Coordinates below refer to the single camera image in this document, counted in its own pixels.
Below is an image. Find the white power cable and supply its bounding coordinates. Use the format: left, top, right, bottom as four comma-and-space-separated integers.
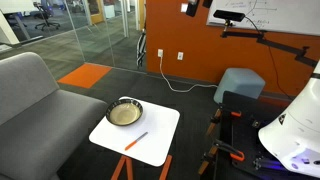
158, 54, 219, 94

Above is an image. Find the black stereo camera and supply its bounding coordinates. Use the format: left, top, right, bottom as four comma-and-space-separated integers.
212, 9, 246, 23

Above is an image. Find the light blue ottoman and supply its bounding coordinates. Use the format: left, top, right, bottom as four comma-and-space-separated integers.
213, 67, 267, 105

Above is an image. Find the orange and silver pen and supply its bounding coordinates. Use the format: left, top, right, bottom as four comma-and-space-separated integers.
124, 131, 149, 152

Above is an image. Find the glass partition wall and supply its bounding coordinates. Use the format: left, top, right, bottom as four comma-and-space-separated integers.
0, 0, 148, 73

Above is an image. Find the white square table top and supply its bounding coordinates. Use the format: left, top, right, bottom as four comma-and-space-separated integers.
88, 96, 181, 180

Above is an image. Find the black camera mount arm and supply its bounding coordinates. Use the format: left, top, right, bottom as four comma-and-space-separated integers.
220, 21, 319, 68

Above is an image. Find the black white striped object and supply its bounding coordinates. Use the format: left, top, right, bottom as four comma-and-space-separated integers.
135, 30, 148, 70

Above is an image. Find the black camera cable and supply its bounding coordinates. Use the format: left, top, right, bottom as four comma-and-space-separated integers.
244, 16, 293, 100

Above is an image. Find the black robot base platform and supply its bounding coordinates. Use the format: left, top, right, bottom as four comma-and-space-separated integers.
212, 90, 320, 180

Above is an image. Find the orange black bar clamp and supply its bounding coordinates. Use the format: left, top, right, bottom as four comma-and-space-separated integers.
205, 107, 243, 137
197, 139, 246, 176

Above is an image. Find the white whiteboard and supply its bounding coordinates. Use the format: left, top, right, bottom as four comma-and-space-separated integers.
205, 0, 320, 37

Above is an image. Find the black office chair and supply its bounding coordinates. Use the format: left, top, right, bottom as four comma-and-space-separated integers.
32, 0, 62, 32

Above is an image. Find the black wall mounted device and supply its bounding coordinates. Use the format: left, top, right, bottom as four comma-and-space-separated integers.
185, 0, 201, 18

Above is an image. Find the grey fabric sofa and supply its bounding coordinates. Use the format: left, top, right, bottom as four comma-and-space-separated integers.
0, 51, 109, 180

